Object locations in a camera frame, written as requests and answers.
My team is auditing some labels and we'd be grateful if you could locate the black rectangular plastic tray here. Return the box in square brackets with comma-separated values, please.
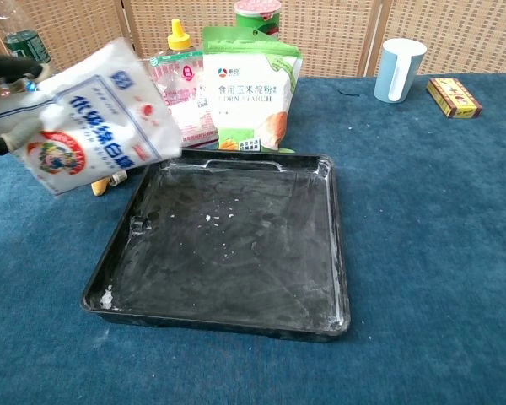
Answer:
[80, 146, 351, 343]

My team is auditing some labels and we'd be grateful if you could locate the green white corn starch bag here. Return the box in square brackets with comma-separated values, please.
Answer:
[201, 25, 304, 154]

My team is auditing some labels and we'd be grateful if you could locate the blue tablecloth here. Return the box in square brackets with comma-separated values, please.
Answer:
[0, 71, 506, 405]

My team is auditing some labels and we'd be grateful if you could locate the yellow plush toy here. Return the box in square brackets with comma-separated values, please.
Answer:
[90, 169, 130, 198]

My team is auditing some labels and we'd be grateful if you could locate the light blue cup white handle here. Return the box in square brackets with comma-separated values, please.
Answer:
[373, 38, 428, 104]

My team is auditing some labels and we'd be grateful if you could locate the yellow cap squeeze bottle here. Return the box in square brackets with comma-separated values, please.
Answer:
[166, 19, 194, 57]

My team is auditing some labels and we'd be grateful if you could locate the small yellow red box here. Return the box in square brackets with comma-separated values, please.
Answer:
[426, 77, 483, 120]

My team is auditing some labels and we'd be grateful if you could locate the woven folding screen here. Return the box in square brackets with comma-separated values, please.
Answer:
[0, 0, 506, 83]

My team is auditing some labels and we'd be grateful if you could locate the green can with pink lid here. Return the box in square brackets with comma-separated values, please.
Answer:
[234, 0, 283, 41]

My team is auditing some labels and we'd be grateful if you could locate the white castor sugar bag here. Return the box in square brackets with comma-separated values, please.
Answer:
[0, 37, 183, 197]

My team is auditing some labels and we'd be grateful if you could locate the clear bag with pink print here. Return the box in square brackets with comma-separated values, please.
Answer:
[145, 51, 219, 148]

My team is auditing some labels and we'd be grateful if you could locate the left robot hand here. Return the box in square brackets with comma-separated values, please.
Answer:
[0, 53, 55, 158]

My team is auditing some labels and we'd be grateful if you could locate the clear bottle with green label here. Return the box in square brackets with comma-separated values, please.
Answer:
[0, 0, 52, 65]

